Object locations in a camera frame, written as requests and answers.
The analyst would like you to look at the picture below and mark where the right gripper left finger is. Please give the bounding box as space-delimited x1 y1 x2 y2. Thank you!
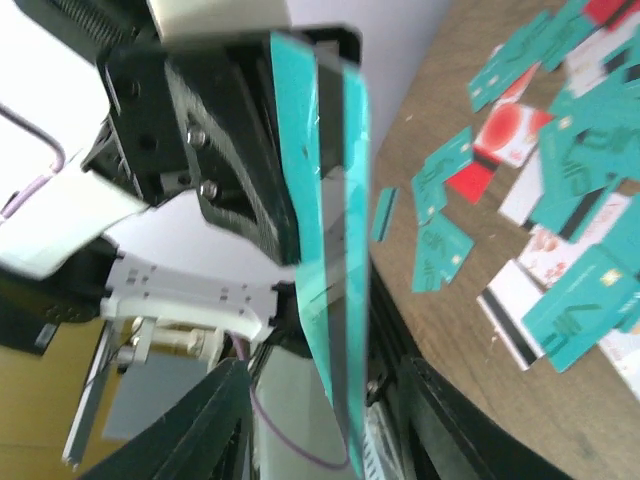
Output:
80 359 252 480

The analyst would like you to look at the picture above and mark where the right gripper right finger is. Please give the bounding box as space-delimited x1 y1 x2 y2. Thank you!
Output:
397 356 569 479

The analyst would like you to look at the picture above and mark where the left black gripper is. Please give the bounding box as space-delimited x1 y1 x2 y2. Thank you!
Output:
79 24 364 267

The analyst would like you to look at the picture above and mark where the teal striped card front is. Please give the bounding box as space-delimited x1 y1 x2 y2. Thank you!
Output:
270 33 371 478

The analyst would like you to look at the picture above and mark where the teal vertical card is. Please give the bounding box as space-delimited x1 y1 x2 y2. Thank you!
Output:
523 245 639 373

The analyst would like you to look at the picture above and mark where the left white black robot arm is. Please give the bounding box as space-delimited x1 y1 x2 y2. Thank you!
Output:
1 1 370 367

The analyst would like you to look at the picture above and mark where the white card black stripe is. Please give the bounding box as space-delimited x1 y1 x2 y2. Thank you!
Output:
476 260 544 371

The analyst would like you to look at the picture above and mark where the teal VIP card front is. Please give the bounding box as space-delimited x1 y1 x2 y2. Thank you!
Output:
412 213 474 293

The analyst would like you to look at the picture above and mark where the teal striped card left edge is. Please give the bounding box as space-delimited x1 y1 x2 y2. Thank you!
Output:
371 187 399 243

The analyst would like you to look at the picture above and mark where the teal card far left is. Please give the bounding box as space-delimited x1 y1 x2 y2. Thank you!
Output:
411 126 473 225

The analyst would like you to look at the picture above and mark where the red card lower left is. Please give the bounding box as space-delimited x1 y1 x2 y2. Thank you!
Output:
446 149 500 205

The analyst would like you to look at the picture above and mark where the white card red blob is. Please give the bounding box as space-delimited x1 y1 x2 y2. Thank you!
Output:
474 103 554 168

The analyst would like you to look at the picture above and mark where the black aluminium frame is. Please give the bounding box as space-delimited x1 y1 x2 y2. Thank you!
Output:
367 261 445 405

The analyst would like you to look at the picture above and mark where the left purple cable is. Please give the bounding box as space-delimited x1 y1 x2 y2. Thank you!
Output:
0 102 351 471

